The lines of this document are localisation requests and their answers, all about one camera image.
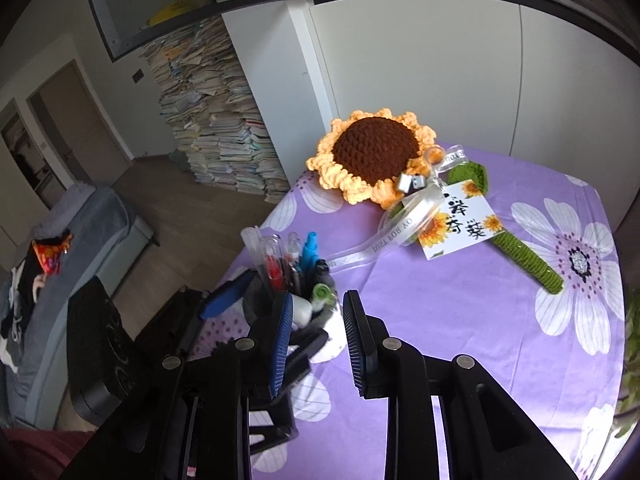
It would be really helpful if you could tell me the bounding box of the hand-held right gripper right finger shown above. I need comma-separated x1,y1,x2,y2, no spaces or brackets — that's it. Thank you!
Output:
341,290,577,480

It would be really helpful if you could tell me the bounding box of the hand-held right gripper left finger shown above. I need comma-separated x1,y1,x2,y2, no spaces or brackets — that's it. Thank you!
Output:
59,291,295,480

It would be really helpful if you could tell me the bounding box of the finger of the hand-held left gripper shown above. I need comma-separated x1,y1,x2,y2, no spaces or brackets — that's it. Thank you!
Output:
286,331,330,379
199,269,258,319

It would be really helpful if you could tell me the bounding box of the polka dot pen holder cup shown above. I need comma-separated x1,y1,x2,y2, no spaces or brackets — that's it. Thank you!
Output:
239,270,347,363

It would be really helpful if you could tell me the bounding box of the black white clothing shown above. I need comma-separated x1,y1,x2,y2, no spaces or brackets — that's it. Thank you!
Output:
0,259,47,372

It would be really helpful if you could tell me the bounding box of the purple floral tablecloth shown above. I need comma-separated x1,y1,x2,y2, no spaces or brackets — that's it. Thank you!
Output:
190,139,632,480

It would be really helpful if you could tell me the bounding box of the grey bed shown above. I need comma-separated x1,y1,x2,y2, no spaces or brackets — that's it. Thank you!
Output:
0,182,162,432

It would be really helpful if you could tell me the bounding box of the orange snack bag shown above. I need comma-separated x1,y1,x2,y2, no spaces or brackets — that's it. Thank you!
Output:
31,232,75,276

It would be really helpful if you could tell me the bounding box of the dark red clothing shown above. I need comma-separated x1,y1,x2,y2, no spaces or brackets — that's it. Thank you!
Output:
0,427,97,480

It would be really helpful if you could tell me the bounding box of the white satin ribbon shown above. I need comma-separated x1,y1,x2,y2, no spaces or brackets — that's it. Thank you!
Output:
327,143,469,271

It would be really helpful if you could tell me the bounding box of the grey green cloth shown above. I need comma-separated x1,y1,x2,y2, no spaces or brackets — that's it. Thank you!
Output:
167,147,195,173

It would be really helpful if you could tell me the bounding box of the sunflower gift card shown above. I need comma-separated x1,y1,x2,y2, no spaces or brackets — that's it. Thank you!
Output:
416,183,504,262

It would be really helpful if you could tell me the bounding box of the pile of papers and books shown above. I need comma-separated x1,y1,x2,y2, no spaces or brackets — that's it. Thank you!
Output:
140,15,292,205

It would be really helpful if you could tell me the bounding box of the crochet sunflower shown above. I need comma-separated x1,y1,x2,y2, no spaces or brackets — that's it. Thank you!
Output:
305,108,567,296

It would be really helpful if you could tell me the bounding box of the open closet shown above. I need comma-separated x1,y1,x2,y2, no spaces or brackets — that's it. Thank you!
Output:
0,99,69,212

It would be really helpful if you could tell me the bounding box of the brown door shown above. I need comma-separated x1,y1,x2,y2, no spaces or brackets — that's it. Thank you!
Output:
26,59,134,177

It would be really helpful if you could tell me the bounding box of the potted green plant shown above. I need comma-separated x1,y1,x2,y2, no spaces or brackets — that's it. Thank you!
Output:
612,299,640,442

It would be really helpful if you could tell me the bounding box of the white bookshelf cabinet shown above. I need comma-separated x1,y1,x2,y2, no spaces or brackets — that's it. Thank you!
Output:
220,0,640,233

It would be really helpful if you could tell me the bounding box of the yellow plush toy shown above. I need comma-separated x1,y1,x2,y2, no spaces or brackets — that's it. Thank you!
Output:
147,0,213,27

